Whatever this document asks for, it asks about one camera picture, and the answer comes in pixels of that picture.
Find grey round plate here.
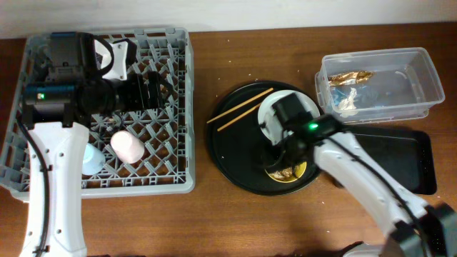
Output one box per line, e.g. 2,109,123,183
258,90,321,146

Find food scraps of nuts and rice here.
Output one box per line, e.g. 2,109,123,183
269,167,296,181

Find yellow bowl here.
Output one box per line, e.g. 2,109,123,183
266,161,307,183

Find wooden chopstick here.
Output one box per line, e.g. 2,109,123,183
217,104,261,132
206,88,273,124

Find pink plastic cup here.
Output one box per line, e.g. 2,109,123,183
110,131,145,164

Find white tissue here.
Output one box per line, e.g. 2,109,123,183
338,88,358,118

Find gold foil wrapper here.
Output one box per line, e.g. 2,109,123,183
328,71,374,86

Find blue plastic cup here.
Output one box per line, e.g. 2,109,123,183
81,143,106,176

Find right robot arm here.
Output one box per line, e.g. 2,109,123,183
258,90,456,256

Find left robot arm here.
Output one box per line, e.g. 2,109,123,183
18,32,174,256

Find grey plastic dishwasher rack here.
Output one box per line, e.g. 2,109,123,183
1,28,196,202

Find round black serving tray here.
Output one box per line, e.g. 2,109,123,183
205,100,321,196

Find clear plastic bin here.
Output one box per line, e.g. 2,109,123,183
315,47,446,124

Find black rectangular tray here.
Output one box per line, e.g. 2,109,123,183
349,126,437,195

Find right black cable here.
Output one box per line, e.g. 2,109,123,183
324,135,429,257

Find black cable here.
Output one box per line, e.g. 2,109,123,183
324,135,429,257
16,117,51,256

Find left black cable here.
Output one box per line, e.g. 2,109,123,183
16,117,51,256

